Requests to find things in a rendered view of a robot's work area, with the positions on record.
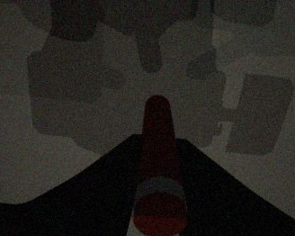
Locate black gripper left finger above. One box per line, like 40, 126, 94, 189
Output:
0, 133, 144, 236

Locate dark red peg with grey band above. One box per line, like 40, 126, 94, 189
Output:
133, 94, 188, 236

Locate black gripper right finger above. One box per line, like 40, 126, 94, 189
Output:
175, 139, 295, 236

